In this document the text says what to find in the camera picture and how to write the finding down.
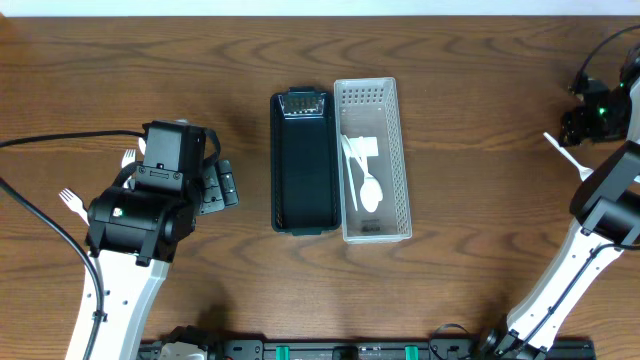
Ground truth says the white plastic spoon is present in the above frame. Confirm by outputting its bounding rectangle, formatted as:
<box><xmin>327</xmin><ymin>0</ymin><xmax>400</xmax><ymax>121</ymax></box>
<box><xmin>543</xmin><ymin>132</ymin><xmax>594</xmax><ymax>181</ymax></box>
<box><xmin>341</xmin><ymin>134</ymin><xmax>358</xmax><ymax>211</ymax></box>
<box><xmin>349</xmin><ymin>139</ymin><xmax>368</xmax><ymax>174</ymax></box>
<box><xmin>138</xmin><ymin>137</ymin><xmax>146</xmax><ymax>155</ymax></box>
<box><xmin>344</xmin><ymin>135</ymin><xmax>385</xmax><ymax>214</ymax></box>

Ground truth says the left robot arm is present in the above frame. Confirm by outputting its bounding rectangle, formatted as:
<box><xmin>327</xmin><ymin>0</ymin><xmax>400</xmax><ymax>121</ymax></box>
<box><xmin>66</xmin><ymin>120</ymin><xmax>238</xmax><ymax>359</ymax></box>

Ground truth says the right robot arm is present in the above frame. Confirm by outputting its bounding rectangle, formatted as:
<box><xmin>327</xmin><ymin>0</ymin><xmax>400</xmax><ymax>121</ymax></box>
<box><xmin>470</xmin><ymin>47</ymin><xmax>639</xmax><ymax>359</ymax></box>

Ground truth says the white plastic fork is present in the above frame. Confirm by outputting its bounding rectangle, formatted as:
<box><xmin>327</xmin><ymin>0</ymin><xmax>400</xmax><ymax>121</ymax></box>
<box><xmin>121</xmin><ymin>149</ymin><xmax>136</xmax><ymax>189</ymax></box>
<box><xmin>59</xmin><ymin>188</ymin><xmax>89</xmax><ymax>225</ymax></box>

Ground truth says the black plastic basket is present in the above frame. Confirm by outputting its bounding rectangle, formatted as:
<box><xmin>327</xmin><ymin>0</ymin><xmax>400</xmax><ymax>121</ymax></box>
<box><xmin>270</xmin><ymin>87</ymin><xmax>341</xmax><ymax>236</ymax></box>

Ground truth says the clear plastic basket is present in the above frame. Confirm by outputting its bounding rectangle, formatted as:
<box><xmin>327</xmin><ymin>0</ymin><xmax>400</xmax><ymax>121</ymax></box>
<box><xmin>334</xmin><ymin>77</ymin><xmax>412</xmax><ymax>244</ymax></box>

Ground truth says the white label sticker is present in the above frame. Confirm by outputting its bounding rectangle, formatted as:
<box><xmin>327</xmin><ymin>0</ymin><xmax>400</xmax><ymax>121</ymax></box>
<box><xmin>357</xmin><ymin>137</ymin><xmax>379</xmax><ymax>157</ymax></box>

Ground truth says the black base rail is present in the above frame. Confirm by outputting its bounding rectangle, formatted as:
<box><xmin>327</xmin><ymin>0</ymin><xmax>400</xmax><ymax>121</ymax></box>
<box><xmin>134</xmin><ymin>326</ymin><xmax>597</xmax><ymax>360</ymax></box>

